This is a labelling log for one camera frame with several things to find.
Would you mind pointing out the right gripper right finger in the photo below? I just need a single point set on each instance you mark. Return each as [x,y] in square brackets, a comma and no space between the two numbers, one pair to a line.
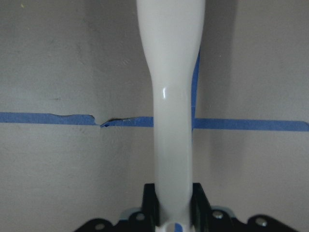
[200,208]

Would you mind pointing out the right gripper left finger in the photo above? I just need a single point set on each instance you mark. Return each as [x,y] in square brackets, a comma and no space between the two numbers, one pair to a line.
[150,207]

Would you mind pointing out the beige hand brush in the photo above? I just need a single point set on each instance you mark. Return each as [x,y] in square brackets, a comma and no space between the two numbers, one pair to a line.
[171,32]

